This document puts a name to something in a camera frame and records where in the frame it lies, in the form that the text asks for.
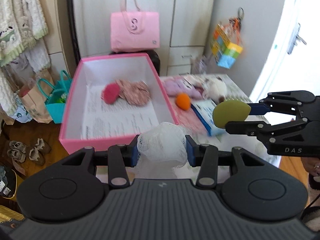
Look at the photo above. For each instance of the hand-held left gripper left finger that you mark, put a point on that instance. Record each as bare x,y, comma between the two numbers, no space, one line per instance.
135,153

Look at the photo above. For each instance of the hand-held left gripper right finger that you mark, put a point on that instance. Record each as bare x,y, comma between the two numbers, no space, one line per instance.
190,153

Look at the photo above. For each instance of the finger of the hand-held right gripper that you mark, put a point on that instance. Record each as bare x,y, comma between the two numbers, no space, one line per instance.
258,109
245,127

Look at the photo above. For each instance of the pink cardboard box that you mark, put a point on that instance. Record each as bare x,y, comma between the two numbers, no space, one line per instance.
117,143

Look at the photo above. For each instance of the green makeup sponge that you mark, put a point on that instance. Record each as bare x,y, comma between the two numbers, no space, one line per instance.
228,112

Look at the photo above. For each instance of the white mesh bath sponge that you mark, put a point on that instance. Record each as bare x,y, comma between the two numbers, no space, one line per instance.
162,145

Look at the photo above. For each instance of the purple plush toy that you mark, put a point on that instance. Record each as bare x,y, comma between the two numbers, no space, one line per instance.
191,90

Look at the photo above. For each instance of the orange soft ball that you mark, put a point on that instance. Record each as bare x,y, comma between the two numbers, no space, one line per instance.
183,101

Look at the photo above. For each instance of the person's right hand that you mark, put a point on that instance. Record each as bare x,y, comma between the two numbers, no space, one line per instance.
314,167

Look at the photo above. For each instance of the floral bedsheet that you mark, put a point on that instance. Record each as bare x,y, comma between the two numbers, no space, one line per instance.
237,90

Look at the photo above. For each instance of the printed paper sheet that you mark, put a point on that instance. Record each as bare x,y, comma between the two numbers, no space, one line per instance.
125,120

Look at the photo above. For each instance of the blue flat box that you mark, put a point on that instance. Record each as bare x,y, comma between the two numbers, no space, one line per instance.
206,116

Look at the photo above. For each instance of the white plush toy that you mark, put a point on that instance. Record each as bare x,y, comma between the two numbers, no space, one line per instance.
216,88

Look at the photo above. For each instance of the white door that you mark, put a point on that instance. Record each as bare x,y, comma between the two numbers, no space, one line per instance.
272,55

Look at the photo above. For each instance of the pink patterned cloth pouch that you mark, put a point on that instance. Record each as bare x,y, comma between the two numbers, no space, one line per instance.
135,91

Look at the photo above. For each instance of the red fluffy puff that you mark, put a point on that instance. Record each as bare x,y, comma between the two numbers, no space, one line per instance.
110,93

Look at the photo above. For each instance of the colourful cube bag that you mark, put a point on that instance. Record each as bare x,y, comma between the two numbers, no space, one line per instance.
228,51

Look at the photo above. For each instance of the pink plush item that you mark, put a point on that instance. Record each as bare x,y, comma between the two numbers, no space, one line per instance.
171,86

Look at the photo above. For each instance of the small purple hanging charm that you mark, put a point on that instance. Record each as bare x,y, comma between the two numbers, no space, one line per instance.
201,63

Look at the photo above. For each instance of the teal plastic basket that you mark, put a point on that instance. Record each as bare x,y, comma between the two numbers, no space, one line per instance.
56,105

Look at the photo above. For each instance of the black suitcase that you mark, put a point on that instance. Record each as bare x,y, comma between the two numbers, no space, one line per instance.
155,60

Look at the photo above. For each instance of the grey fluffy slipper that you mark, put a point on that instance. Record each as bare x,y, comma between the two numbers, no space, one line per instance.
38,150
16,150

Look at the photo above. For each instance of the brown paper bag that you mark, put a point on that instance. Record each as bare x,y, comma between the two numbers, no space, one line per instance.
32,100

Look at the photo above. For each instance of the white wardrobe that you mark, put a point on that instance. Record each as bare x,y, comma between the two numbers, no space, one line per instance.
185,12

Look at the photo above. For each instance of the pink paper bag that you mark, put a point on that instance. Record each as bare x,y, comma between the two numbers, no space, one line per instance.
135,30

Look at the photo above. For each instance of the white hanging garment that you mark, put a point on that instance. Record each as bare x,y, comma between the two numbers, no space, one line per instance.
37,55

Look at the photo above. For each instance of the fluffy white green-trim garment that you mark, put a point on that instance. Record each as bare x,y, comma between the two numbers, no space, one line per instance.
17,17

